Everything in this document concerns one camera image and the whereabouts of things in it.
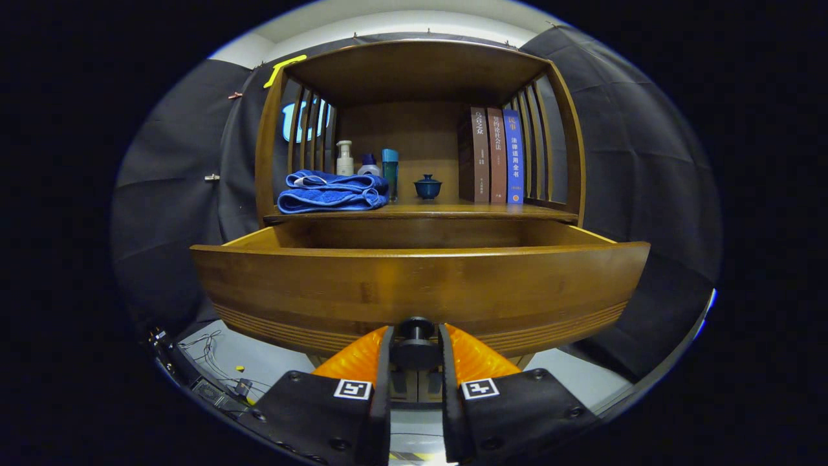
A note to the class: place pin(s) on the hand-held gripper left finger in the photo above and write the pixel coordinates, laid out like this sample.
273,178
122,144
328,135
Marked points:
323,414

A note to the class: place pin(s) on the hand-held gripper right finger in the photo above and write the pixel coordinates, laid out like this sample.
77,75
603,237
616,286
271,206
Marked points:
511,414

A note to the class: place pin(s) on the wooden drawer with black knob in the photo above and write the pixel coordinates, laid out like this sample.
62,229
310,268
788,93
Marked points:
420,285

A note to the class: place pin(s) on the wooden cabinet door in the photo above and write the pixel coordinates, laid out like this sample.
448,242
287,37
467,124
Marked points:
404,385
430,385

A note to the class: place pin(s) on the wooden countertop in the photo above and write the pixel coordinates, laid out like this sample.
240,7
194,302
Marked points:
440,209

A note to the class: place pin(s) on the brown wooden cabinet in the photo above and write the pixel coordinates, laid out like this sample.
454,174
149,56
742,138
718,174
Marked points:
414,71

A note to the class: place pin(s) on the black electronic device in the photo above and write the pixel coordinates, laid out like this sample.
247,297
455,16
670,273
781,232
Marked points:
217,395

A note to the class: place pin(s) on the folded blue towel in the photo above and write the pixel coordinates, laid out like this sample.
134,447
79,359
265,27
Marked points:
330,191

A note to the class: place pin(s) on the dark blue lidded teacup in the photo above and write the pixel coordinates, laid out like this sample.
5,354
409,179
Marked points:
427,188

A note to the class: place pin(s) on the white bottle with blue cap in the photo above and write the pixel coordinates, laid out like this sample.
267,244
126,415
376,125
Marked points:
369,167

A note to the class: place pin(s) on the clear blue bottle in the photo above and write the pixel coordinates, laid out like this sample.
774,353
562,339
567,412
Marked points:
390,171

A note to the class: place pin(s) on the white pump bottle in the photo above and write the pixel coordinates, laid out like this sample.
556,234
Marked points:
345,162

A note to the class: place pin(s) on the blue book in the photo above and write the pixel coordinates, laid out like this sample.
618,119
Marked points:
513,155

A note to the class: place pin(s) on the reddish brown book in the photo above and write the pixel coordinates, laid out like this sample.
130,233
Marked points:
497,155

